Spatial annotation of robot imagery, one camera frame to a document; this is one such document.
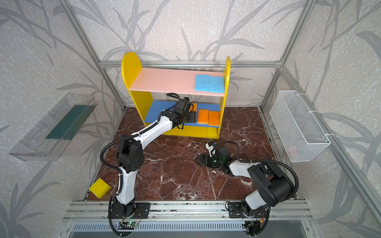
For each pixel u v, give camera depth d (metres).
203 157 0.79
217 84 0.75
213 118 0.94
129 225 0.70
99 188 0.80
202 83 0.75
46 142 0.64
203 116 0.94
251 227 0.73
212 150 0.82
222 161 0.71
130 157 0.52
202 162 0.79
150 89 0.74
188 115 0.84
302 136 0.60
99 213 0.74
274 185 0.45
